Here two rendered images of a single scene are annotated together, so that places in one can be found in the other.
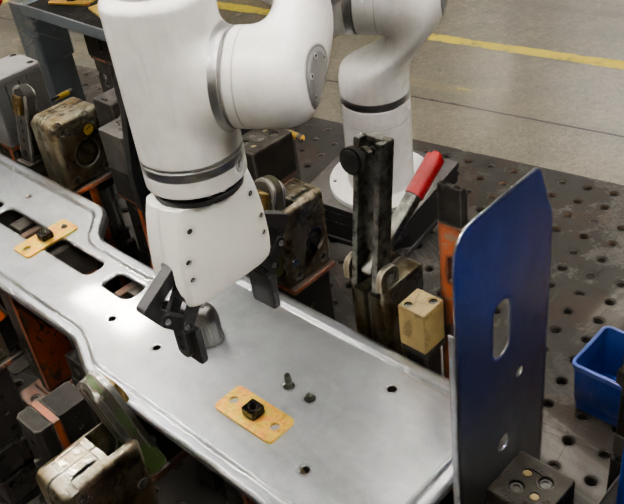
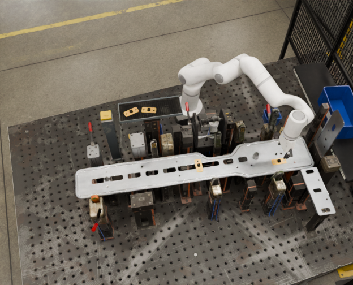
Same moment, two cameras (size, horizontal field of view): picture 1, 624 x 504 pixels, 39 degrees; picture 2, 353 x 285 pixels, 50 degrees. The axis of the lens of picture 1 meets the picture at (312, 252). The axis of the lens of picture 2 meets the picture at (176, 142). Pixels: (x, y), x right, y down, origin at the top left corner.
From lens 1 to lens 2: 190 cm
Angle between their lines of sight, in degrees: 43
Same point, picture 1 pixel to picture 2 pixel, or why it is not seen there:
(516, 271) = (335, 120)
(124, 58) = (300, 126)
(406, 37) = not seen: hidden behind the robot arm
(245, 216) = not seen: hidden behind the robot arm
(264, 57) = (311, 115)
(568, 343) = (251, 116)
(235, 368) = (266, 158)
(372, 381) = not seen: hidden behind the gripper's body
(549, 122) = (110, 46)
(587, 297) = (243, 104)
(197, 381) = (265, 164)
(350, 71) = (192, 89)
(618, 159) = (141, 50)
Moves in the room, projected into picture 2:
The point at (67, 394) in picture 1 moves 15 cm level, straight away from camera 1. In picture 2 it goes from (250, 182) to (224, 178)
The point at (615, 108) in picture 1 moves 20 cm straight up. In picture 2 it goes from (123, 31) to (120, 17)
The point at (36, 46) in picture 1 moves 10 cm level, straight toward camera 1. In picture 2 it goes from (112, 128) to (128, 132)
